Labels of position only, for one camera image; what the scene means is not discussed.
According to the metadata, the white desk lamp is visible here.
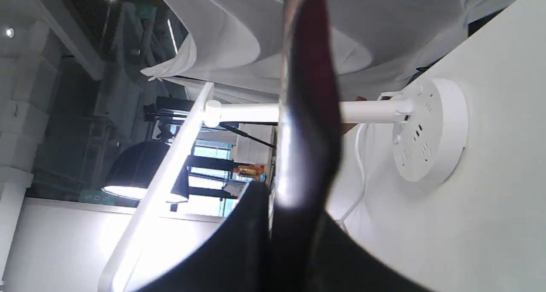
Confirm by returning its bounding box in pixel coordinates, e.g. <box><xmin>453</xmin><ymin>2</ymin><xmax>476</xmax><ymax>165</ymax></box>
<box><xmin>98</xmin><ymin>78</ymin><xmax>469</xmax><ymax>292</ymax></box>

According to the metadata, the round studio softbox light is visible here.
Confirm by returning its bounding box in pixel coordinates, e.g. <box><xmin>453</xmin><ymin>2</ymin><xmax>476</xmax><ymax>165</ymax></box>
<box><xmin>101</xmin><ymin>140</ymin><xmax>170</xmax><ymax>201</ymax></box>

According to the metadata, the white lamp power cable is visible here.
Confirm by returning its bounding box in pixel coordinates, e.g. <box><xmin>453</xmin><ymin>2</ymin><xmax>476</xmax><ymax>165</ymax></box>
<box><xmin>335</xmin><ymin>122</ymin><xmax>372</xmax><ymax>226</ymax></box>

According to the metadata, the painted folding paper fan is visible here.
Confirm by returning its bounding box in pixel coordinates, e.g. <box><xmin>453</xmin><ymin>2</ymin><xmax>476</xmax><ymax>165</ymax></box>
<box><xmin>269</xmin><ymin>0</ymin><xmax>343</xmax><ymax>292</ymax></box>

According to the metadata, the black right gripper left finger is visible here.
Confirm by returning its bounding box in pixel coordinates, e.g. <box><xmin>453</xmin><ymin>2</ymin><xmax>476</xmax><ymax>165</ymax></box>
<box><xmin>139</xmin><ymin>181</ymin><xmax>269</xmax><ymax>292</ymax></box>

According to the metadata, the grey backdrop curtain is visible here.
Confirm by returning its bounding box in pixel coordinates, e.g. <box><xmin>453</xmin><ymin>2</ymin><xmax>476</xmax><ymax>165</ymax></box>
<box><xmin>142</xmin><ymin>0</ymin><xmax>516</xmax><ymax>103</ymax></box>

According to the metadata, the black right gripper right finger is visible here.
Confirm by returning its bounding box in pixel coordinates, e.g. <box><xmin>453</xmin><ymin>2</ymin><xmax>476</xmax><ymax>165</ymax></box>
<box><xmin>314</xmin><ymin>211</ymin><xmax>429</xmax><ymax>292</ymax></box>

